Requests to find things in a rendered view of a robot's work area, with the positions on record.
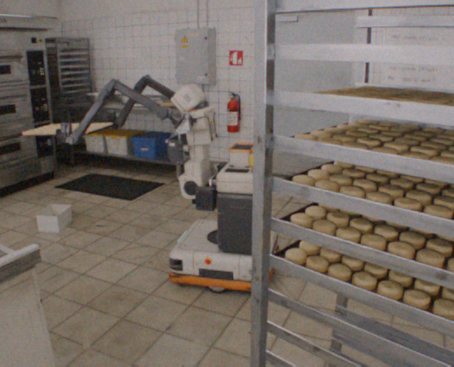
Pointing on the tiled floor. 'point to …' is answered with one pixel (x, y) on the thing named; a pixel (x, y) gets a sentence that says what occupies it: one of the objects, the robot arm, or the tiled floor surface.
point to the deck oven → (15, 104)
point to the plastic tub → (54, 218)
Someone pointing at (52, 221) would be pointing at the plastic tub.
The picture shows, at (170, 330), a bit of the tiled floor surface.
